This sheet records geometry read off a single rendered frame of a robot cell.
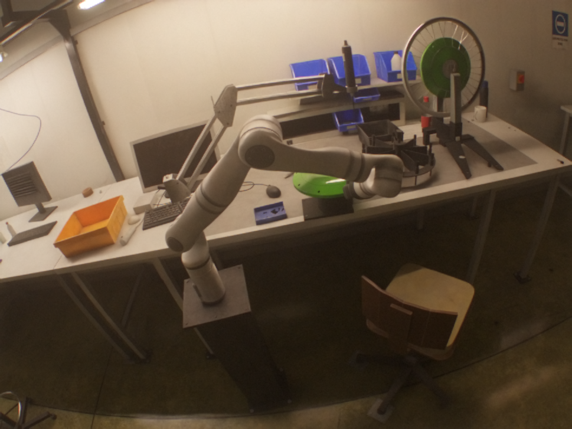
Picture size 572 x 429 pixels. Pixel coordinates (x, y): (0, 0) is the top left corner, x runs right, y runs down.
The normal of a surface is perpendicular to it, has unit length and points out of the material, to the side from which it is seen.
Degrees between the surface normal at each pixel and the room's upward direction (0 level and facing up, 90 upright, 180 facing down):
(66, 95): 90
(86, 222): 86
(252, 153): 102
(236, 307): 0
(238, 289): 0
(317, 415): 0
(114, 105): 90
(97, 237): 94
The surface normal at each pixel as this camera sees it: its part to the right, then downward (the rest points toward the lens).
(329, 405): -0.18, -0.81
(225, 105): 0.28, 0.50
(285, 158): 0.14, 0.68
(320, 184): -0.33, -0.56
